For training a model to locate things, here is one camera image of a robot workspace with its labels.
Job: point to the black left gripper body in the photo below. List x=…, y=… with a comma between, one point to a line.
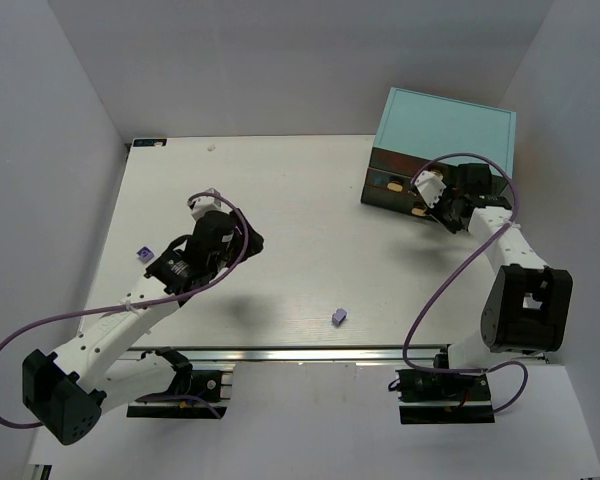
x=245, y=239

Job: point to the lilac lego piece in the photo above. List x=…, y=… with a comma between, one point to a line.
x=339, y=316

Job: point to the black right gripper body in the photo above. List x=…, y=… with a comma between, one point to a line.
x=447, y=214

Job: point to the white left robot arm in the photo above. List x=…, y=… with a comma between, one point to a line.
x=69, y=389

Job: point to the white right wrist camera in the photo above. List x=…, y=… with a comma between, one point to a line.
x=429, y=186

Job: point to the purple lego piece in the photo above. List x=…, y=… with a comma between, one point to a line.
x=145, y=254

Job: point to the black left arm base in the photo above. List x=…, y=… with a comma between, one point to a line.
x=203, y=393

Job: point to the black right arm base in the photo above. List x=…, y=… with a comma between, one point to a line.
x=442, y=399

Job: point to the teal drawer organizer box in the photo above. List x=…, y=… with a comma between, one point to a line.
x=416, y=128

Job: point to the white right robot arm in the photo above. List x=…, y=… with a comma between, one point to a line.
x=527, y=307

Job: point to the dark corner label sticker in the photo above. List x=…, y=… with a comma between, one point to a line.
x=149, y=142

